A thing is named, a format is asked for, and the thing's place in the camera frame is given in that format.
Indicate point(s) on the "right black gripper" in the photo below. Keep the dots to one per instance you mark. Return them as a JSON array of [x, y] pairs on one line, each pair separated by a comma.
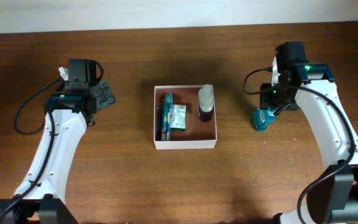
[[266, 101]]

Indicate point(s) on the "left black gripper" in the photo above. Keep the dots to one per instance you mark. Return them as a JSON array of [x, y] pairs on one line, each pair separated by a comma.
[[104, 94]]

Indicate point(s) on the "teal mouthwash bottle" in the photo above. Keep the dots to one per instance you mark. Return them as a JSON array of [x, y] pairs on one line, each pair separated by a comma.
[[262, 118]]

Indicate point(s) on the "blue disposable razor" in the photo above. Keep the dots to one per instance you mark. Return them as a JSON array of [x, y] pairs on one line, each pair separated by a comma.
[[159, 123]]

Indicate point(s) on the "green white toothpaste tube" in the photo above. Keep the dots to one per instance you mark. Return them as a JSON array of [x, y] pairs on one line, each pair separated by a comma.
[[166, 121]]

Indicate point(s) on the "blue white toothbrush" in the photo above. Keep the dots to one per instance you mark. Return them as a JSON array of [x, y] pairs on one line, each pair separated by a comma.
[[169, 99]]

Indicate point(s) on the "purple foam soap bottle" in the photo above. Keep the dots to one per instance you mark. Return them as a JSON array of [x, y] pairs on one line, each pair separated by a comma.
[[205, 103]]

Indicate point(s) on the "green white soap packet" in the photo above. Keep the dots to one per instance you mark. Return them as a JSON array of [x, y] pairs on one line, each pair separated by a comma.
[[178, 117]]

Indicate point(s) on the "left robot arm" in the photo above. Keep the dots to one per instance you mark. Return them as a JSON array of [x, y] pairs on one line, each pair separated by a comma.
[[42, 192]]

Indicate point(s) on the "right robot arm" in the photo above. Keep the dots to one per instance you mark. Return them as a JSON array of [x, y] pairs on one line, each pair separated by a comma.
[[310, 87]]

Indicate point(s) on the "white cardboard box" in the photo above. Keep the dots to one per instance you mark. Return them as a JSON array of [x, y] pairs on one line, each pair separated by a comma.
[[198, 134]]

